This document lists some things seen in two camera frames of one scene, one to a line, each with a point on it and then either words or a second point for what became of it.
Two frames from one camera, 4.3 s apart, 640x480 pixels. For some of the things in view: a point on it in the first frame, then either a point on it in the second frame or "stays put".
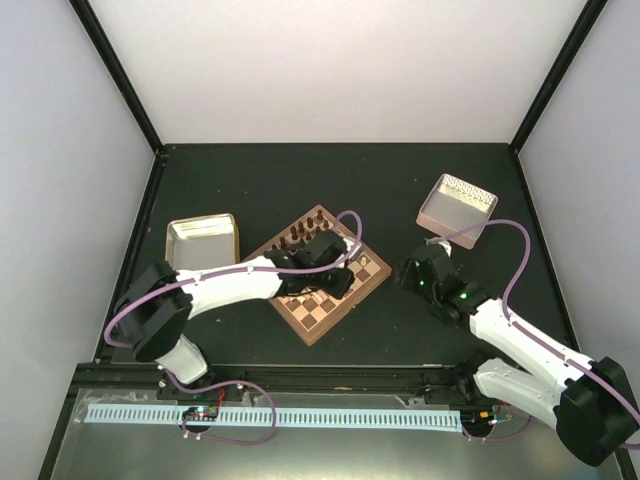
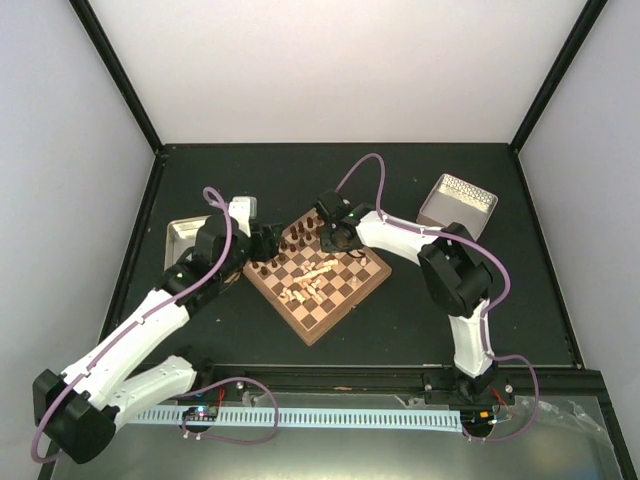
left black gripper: [338, 290] → [267, 246]
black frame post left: [103, 45] stays put
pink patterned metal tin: [455, 205] stays put
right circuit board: [477, 419] stays put
